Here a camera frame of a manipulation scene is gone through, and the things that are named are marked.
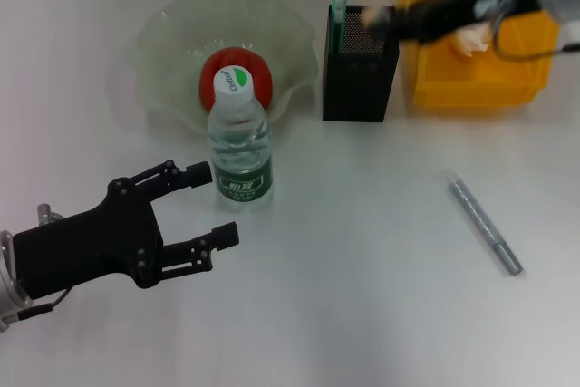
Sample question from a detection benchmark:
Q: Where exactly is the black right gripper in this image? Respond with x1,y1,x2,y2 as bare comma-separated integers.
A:
382,0,543,44

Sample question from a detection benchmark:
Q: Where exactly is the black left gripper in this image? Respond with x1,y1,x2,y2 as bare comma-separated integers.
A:
12,160,241,301

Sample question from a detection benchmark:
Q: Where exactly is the beige eraser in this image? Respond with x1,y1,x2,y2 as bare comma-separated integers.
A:
361,5,390,28

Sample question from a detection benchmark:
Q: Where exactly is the clear water bottle green label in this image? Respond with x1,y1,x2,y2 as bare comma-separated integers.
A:
207,64,276,215

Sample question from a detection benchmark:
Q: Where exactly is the green utility knife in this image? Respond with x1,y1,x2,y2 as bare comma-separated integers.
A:
332,0,350,56

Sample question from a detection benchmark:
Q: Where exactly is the white paper ball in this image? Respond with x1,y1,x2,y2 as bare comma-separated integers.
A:
449,19,496,58

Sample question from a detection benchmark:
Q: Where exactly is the red-orange fruit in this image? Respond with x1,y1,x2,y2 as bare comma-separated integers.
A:
198,44,276,115

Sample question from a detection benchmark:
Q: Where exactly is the black mesh pen holder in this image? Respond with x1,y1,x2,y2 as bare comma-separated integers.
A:
321,5,402,123

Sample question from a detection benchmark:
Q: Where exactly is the green wavy glass fruit bowl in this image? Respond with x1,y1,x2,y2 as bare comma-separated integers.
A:
130,0,318,135

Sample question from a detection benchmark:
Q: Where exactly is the silver pen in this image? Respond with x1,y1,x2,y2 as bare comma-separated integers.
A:
447,170,526,276

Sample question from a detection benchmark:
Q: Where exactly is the yellow plastic bin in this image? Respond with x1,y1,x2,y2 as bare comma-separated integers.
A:
397,0,561,110

